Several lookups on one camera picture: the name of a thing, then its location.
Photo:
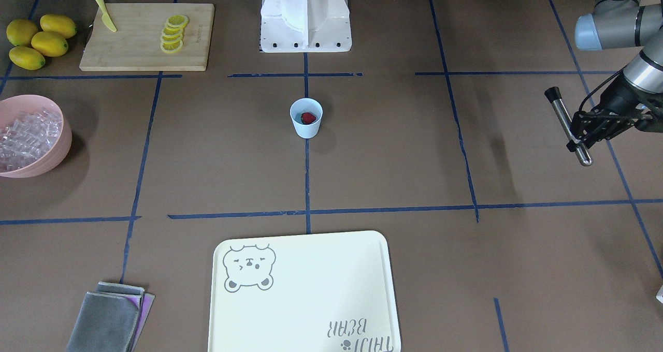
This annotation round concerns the purple folded cloth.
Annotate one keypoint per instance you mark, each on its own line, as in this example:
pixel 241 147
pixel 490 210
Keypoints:
pixel 145 309

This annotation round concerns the bamboo cutting board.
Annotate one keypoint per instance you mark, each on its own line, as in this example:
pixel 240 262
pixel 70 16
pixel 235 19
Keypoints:
pixel 136 44

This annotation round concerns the pile of ice cubes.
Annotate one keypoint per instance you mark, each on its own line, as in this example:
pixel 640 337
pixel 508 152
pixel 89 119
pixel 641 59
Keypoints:
pixel 29 137

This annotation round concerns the lemon slice front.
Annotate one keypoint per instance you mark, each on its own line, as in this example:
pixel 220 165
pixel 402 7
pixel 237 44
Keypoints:
pixel 172 47

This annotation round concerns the grey folded cloth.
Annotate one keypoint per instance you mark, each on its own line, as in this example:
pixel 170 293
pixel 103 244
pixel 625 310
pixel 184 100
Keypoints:
pixel 108 318

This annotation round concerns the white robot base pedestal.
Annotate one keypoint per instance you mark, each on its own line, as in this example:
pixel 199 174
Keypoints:
pixel 305 26

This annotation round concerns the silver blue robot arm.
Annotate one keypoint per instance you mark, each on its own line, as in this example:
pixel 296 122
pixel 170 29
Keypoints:
pixel 617 24

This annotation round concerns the yellow-green plastic knife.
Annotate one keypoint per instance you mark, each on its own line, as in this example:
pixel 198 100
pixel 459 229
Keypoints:
pixel 105 16

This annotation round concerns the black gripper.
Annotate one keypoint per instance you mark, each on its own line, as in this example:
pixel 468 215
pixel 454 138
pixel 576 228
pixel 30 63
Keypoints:
pixel 618 99

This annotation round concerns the pink bowl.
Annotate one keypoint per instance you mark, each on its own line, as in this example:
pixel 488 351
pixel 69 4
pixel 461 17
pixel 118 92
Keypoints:
pixel 11 107

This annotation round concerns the light blue plastic cup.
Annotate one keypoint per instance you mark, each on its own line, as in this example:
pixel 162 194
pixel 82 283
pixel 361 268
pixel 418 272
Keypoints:
pixel 306 105

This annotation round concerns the cream bear serving tray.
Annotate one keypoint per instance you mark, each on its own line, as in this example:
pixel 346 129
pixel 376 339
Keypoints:
pixel 317 292

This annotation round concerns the whole lemon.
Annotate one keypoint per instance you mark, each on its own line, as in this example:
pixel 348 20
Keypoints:
pixel 59 23
pixel 27 58
pixel 50 44
pixel 20 32

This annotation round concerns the stainless steel muddler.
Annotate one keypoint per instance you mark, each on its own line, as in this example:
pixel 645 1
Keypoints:
pixel 567 124

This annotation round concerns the red strawberry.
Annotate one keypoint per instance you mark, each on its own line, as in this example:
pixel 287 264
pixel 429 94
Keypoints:
pixel 308 118

